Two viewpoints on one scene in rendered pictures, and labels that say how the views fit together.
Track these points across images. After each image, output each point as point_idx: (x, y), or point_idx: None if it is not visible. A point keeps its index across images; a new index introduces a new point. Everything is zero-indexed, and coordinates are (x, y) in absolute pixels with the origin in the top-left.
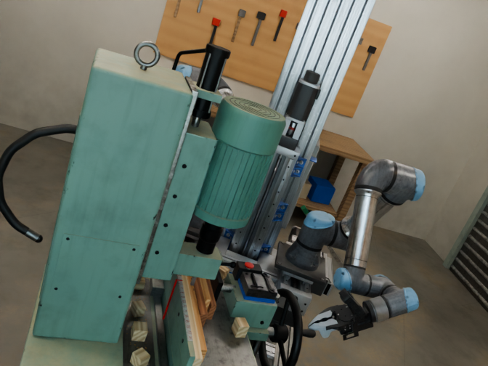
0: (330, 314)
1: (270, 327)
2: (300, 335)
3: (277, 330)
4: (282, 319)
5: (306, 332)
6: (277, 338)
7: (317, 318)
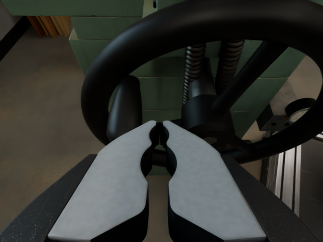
0: (203, 219)
1: (208, 90)
2: (93, 62)
3: (193, 97)
4: (221, 92)
5: (115, 94)
6: (181, 110)
7: (184, 139)
